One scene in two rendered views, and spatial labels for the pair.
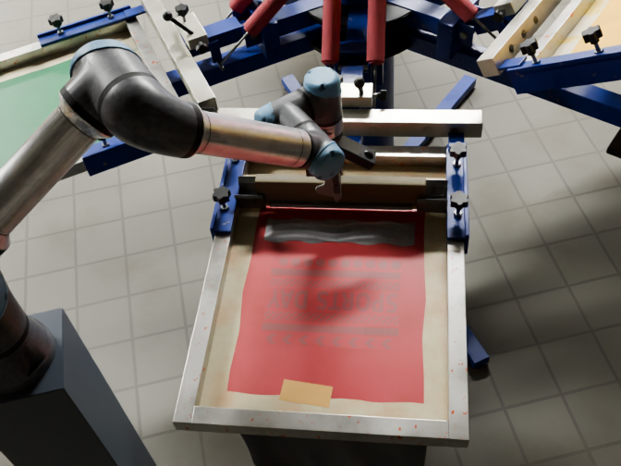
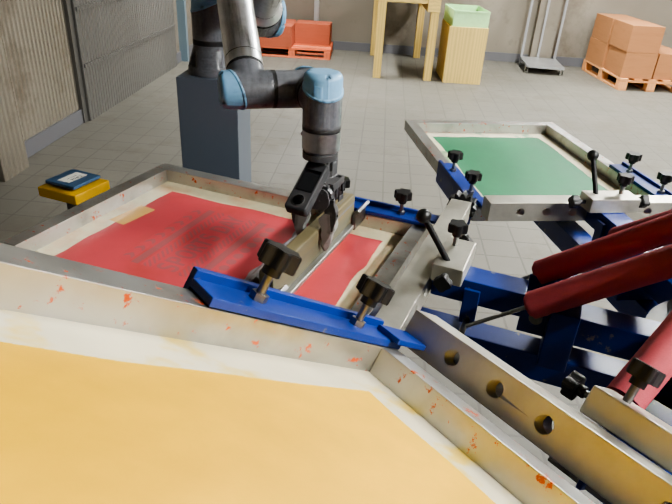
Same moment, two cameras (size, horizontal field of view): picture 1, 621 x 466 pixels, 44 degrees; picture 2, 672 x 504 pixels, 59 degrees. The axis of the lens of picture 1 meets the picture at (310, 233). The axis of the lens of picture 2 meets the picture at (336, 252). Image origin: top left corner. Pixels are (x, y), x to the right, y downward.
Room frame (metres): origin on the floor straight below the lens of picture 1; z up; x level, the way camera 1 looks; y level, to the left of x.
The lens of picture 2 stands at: (1.48, -1.16, 1.61)
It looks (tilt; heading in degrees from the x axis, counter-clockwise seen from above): 29 degrees down; 100
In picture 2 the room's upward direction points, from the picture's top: 3 degrees clockwise
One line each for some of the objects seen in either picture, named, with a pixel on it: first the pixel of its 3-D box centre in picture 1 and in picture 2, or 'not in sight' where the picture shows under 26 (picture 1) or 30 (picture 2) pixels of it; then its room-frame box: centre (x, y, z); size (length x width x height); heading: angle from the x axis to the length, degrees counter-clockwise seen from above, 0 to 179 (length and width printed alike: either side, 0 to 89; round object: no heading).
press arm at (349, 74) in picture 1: (350, 93); (479, 286); (1.59, -0.15, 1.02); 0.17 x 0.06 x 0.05; 168
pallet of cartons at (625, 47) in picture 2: not in sight; (636, 51); (3.83, 7.54, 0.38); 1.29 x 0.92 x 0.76; 97
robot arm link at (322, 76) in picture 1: (322, 96); (322, 100); (1.25, -0.06, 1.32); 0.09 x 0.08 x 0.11; 117
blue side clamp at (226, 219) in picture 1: (232, 190); (369, 216); (1.33, 0.18, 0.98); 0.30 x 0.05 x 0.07; 168
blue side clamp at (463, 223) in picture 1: (456, 196); not in sight; (1.22, -0.36, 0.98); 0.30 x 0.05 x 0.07; 168
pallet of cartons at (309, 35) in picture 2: not in sight; (294, 38); (-0.73, 7.29, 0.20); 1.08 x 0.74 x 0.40; 7
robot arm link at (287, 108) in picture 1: (286, 121); (301, 88); (1.19, 0.02, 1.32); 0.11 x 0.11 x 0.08; 27
